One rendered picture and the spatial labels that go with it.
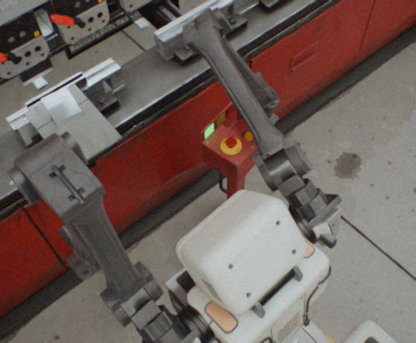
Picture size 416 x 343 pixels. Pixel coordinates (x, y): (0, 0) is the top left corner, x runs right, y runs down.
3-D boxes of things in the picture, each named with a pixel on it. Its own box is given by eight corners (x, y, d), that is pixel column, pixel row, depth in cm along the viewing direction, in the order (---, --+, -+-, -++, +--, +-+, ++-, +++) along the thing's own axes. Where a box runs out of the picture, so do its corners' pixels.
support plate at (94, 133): (70, 172, 152) (68, 170, 151) (24, 115, 162) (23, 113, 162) (122, 138, 157) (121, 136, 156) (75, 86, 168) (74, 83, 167)
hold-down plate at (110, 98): (41, 153, 169) (38, 148, 166) (33, 142, 171) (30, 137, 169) (120, 105, 178) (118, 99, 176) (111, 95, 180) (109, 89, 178)
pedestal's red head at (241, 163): (236, 184, 186) (238, 157, 170) (201, 160, 191) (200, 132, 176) (271, 147, 193) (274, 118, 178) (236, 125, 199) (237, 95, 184)
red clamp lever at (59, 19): (56, 18, 137) (86, 23, 145) (48, 9, 139) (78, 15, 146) (53, 24, 138) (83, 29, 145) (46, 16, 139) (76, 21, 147)
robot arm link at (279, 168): (287, 203, 119) (308, 191, 118) (263, 166, 117) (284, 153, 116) (286, 189, 128) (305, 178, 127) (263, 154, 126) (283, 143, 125)
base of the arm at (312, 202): (307, 233, 116) (343, 199, 120) (288, 204, 115) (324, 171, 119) (286, 230, 124) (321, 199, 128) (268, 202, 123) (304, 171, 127)
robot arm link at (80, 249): (20, 188, 77) (82, 145, 80) (-1, 163, 79) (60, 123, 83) (87, 285, 114) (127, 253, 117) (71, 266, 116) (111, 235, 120)
